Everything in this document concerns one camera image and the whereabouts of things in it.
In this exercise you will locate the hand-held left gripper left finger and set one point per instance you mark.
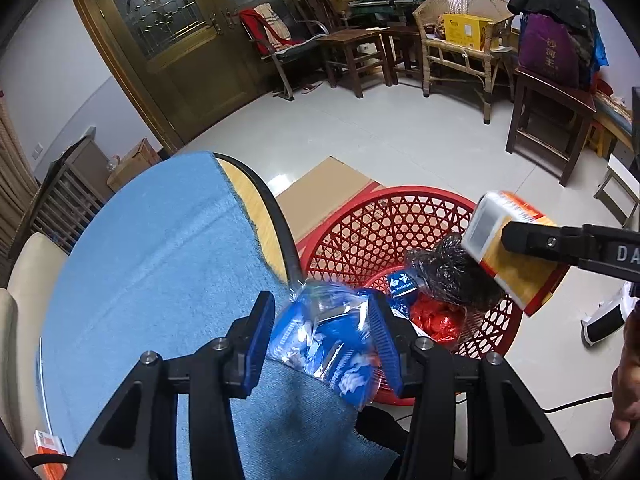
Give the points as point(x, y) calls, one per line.
point(260, 340)

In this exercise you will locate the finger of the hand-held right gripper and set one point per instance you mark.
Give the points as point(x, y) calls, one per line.
point(540, 242)

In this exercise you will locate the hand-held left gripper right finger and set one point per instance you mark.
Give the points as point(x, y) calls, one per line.
point(386, 340)

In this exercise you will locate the small orange white medicine box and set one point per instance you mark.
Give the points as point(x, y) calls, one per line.
point(520, 285)

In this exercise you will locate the red plastic bag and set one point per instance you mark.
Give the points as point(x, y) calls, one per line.
point(435, 317)

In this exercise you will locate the blue toothpaste box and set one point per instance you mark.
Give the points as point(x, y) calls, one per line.
point(400, 282)

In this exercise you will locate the blue plastic bag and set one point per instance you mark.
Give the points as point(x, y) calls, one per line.
point(320, 340)

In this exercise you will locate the black plastic bag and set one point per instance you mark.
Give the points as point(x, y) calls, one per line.
point(450, 275)

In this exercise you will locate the red plastic basket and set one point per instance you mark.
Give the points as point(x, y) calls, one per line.
point(360, 230)

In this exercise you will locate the person's right forearm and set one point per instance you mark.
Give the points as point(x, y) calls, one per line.
point(627, 390)

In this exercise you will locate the white and black shoe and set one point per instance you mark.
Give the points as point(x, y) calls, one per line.
point(607, 317)

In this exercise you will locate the white stool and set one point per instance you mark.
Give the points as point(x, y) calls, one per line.
point(620, 175)

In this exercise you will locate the small yellow stool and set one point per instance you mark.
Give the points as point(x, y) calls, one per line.
point(599, 137)

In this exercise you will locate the blue tablecloth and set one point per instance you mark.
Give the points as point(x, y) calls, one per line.
point(150, 270)

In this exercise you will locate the tall dark wooden stool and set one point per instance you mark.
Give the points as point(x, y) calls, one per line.
point(550, 90)

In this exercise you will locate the flat cardboard sheet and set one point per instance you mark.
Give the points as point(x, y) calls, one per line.
point(325, 190)

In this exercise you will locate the purple bag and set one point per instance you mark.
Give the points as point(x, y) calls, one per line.
point(547, 50)

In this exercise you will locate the wicker chair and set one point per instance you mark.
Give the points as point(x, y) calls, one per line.
point(465, 60)

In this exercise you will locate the yellow box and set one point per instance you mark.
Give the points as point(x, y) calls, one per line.
point(467, 32)

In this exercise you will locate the clear glass jar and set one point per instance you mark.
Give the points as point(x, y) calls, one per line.
point(114, 163)

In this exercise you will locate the wooden crib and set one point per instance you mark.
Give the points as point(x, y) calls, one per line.
point(75, 195)

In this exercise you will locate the orange and white tissue box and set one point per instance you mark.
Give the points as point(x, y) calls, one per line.
point(50, 447)

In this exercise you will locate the cream leather sofa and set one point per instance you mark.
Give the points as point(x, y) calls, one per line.
point(20, 310)

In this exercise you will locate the slipper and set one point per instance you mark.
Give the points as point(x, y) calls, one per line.
point(311, 89)

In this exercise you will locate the wooden double door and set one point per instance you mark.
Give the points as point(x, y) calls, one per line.
point(185, 75)

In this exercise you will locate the green glass desk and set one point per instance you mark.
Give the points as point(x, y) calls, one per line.
point(380, 2)

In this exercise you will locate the beige striped curtain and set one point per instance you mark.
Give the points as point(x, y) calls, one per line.
point(12, 185)

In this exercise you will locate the red striped blanket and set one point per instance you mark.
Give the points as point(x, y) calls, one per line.
point(265, 27)

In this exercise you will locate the dark wooden armchair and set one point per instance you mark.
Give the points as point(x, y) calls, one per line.
point(310, 7)

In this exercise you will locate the metal frame chair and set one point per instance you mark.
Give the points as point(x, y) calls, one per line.
point(295, 50)

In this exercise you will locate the white wall socket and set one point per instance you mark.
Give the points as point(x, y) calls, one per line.
point(36, 151)

